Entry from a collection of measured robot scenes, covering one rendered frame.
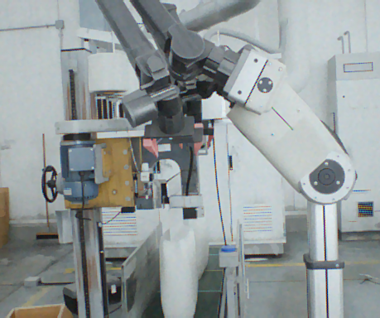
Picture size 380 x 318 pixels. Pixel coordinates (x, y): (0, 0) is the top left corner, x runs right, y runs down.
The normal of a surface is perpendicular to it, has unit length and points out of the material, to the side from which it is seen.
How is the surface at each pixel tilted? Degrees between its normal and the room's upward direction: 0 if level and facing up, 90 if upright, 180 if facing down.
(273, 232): 90
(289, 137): 115
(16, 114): 90
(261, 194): 90
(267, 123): 90
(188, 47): 66
